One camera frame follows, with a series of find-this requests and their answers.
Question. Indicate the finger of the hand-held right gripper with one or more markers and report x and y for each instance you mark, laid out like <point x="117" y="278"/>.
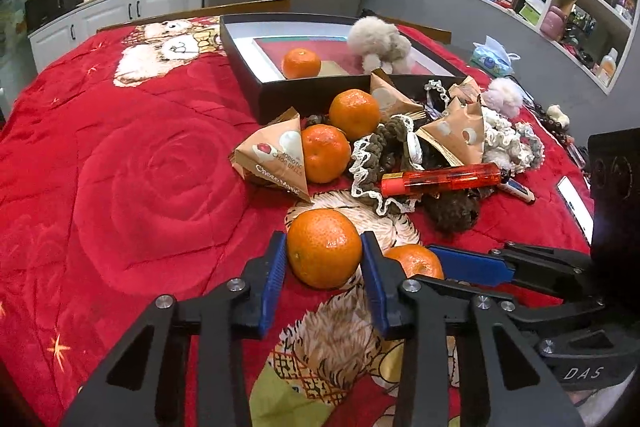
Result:
<point x="555" y="311"/>
<point x="470" y="264"/>

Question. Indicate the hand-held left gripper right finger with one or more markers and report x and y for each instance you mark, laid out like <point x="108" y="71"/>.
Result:
<point x="380" y="297"/>

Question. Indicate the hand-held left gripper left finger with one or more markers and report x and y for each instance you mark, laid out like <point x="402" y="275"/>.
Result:
<point x="272" y="287"/>

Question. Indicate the tangerine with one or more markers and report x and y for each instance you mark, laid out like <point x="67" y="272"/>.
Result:
<point x="325" y="252"/>
<point x="354" y="114"/>
<point x="301" y="63"/>
<point x="325" y="154"/>
<point x="412" y="259"/>

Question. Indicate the orange transparent lighter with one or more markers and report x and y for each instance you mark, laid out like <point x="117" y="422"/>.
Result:
<point x="440" y="179"/>

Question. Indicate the brown triangular snack packet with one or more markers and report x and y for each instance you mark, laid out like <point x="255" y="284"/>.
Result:
<point x="457" y="132"/>
<point x="467" y="88"/>
<point x="390" y="99"/>
<point x="275" y="152"/>

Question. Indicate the black shallow box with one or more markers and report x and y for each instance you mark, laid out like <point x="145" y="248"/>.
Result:
<point x="290" y="99"/>

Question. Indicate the smartphone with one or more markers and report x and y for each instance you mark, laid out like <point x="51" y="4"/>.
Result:
<point x="575" y="207"/>

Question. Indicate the dark brown fluffy scrunchie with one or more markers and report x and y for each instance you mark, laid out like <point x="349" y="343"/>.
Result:
<point x="452" y="212"/>

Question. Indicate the small white tube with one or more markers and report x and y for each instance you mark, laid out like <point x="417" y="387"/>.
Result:
<point x="517" y="192"/>

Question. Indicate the small cream bear figure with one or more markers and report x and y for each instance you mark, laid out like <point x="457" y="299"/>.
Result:
<point x="557" y="117"/>

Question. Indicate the white oval hair clip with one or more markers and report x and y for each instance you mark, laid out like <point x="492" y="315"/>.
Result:
<point x="415" y="147"/>

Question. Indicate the cream knitted scrunchie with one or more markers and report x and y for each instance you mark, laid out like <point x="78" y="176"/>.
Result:
<point x="510" y="137"/>

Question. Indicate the white lotion bottle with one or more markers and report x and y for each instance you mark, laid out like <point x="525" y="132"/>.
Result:
<point x="607" y="67"/>

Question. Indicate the white pompom plush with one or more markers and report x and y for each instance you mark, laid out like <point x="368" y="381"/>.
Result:
<point x="502" y="93"/>

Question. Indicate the blue tissue pack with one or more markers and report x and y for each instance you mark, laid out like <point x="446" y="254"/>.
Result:
<point x="492" y="59"/>

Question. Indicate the pink jar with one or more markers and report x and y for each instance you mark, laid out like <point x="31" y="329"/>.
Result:
<point x="554" y="21"/>

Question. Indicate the green and white box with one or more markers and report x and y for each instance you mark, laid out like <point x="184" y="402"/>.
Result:
<point x="531" y="9"/>

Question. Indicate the beige fluffy pompom toy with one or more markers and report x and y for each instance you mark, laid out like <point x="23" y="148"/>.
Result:
<point x="372" y="39"/>

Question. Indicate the white kitchen cabinet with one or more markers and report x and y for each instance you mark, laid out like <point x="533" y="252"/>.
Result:
<point x="125" y="12"/>

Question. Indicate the black microwave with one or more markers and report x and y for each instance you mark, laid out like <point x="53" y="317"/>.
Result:
<point x="55" y="2"/>

